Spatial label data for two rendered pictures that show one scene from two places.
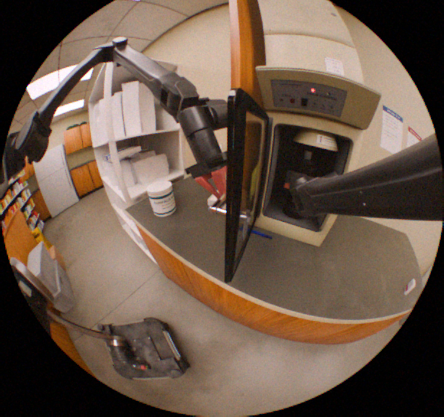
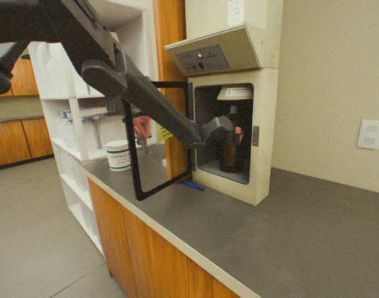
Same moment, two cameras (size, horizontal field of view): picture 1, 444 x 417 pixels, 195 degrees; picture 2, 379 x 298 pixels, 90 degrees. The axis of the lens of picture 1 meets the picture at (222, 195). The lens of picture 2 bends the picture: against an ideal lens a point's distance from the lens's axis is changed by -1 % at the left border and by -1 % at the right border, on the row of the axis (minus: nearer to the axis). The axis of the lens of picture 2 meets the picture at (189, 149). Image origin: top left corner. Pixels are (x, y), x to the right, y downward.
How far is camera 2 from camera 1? 0.51 m
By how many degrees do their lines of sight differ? 18
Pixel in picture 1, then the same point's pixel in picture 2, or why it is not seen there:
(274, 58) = (191, 23)
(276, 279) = (185, 216)
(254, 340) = not seen: outside the picture
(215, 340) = not seen: outside the picture
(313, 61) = (218, 13)
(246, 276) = (162, 210)
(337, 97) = (216, 53)
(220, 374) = not seen: outside the picture
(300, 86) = (191, 54)
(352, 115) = (237, 61)
